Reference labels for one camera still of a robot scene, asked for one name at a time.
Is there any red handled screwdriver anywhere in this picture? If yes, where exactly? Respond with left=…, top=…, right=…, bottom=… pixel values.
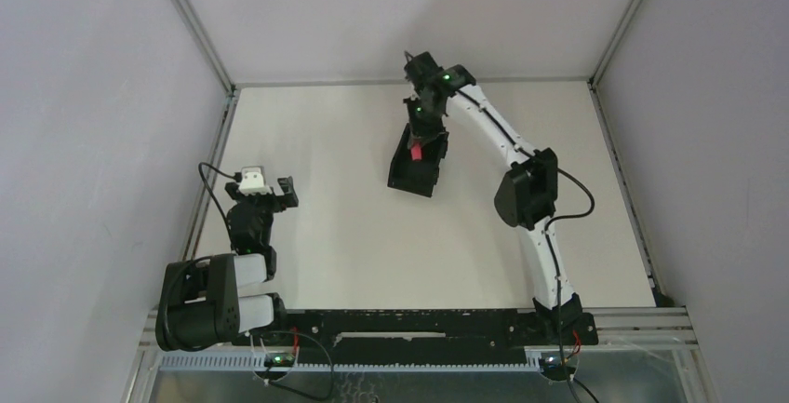
left=409, top=144, right=422, bottom=161

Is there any black plastic bin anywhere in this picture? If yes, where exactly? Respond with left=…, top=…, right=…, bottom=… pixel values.
left=387, top=124, right=448, bottom=197

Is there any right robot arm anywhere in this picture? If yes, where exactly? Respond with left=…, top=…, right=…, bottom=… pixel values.
left=387, top=59, right=582, bottom=343

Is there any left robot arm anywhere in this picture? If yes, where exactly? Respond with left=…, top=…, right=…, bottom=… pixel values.
left=154, top=177, right=299, bottom=352

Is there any left green controller board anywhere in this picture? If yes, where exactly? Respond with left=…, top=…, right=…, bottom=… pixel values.
left=263, top=354, right=297, bottom=369

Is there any green controller board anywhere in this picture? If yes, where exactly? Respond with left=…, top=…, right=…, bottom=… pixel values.
left=540, top=356, right=579, bottom=369
left=263, top=354, right=297, bottom=369

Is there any right green controller board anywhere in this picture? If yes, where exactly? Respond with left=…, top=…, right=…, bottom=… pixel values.
left=540, top=356, right=579, bottom=369

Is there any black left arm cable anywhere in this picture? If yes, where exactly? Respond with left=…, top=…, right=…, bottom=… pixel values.
left=197, top=162, right=243, bottom=235

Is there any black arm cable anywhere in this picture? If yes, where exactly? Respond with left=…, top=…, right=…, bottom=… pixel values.
left=197, top=162, right=243, bottom=235
left=456, top=88, right=596, bottom=403

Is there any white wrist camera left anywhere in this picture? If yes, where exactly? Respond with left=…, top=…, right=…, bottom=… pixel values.
left=238, top=166, right=272, bottom=195

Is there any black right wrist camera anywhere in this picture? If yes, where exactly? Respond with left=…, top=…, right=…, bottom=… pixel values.
left=404, top=50, right=444, bottom=91

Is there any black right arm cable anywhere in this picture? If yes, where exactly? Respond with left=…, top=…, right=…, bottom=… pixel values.
left=456, top=88, right=596, bottom=403

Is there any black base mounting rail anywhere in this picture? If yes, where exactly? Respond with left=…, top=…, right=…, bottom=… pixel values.
left=251, top=308, right=599, bottom=367

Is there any white slotted cable duct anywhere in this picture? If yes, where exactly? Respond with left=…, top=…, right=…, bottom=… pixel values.
left=158, top=350, right=543, bottom=373

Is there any aluminium frame rail left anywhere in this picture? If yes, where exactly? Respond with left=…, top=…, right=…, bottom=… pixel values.
left=146, top=0, right=242, bottom=266

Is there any aluminium frame rail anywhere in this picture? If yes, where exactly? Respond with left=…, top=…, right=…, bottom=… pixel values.
left=146, top=0, right=242, bottom=266
left=587, top=0, right=676, bottom=308

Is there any aluminium frame rail right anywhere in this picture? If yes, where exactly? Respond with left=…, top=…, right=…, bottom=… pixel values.
left=587, top=0, right=676, bottom=308

